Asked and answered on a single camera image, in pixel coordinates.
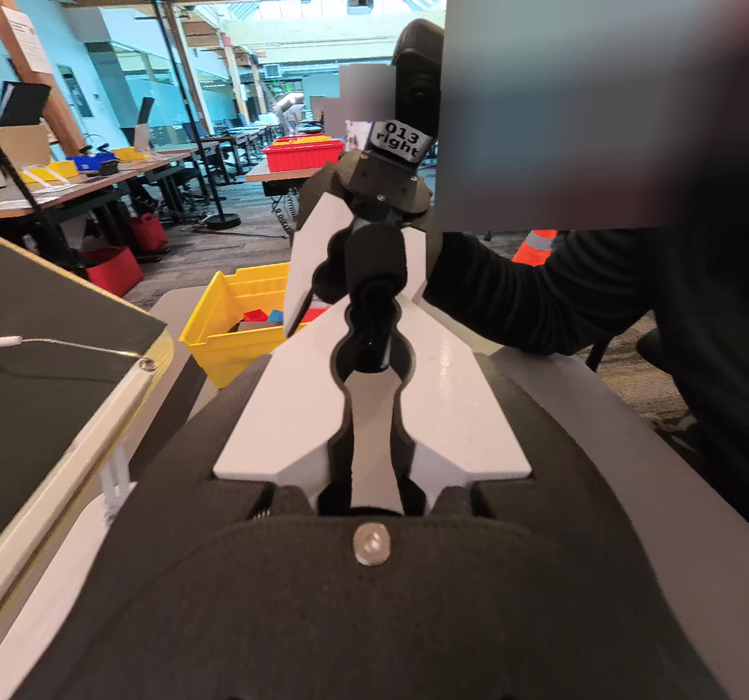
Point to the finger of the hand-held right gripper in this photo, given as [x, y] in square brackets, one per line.
[416, 255]
[310, 232]

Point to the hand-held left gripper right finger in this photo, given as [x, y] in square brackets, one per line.
[462, 419]

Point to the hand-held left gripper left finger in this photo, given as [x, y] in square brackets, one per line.
[281, 419]

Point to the large yellow plastic bin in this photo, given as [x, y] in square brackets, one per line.
[234, 355]

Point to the person's right forearm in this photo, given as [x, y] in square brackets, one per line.
[526, 302]

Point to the red plastic bin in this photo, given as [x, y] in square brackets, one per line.
[301, 157]

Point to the red block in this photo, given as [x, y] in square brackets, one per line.
[313, 315]
[256, 315]

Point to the orange traffic cone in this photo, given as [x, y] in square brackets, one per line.
[535, 246]

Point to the red bag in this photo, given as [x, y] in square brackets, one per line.
[111, 270]
[149, 232]

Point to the small yellow bin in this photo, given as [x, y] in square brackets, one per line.
[131, 155]
[58, 170]

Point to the long wooden desk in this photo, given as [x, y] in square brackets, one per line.
[117, 180]

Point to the small blue bin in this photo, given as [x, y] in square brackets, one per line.
[88, 162]

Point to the black board with wooden edge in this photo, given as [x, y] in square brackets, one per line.
[58, 302]

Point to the person's torso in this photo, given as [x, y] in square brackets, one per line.
[714, 360]

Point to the brown cardboard box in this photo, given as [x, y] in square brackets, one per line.
[23, 144]

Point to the white paper notice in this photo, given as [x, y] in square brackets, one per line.
[26, 39]

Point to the wooden post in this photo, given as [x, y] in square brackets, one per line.
[64, 127]

